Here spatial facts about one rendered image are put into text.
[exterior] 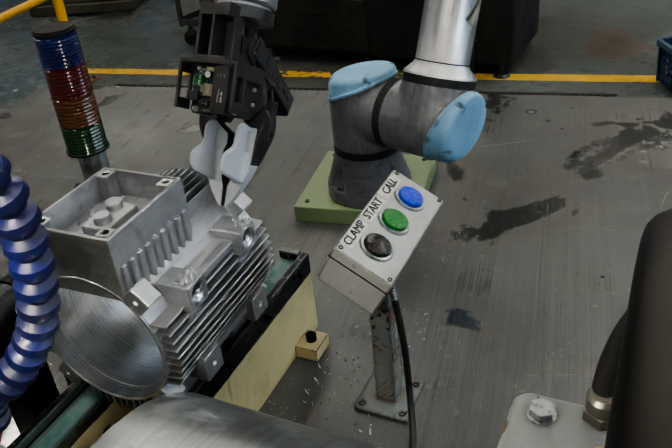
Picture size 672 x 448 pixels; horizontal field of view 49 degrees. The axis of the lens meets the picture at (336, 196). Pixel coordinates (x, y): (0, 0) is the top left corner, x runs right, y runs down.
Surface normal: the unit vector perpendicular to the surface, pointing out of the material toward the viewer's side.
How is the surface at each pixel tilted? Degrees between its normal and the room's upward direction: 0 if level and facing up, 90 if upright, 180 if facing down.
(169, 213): 90
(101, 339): 47
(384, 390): 90
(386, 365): 90
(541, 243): 0
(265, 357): 90
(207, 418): 24
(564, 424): 0
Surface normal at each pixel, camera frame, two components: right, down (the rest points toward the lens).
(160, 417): 0.06, -0.98
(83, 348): 0.65, -0.45
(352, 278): -0.41, 0.49
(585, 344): -0.09, -0.86
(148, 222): 0.91, 0.13
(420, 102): -0.47, 0.15
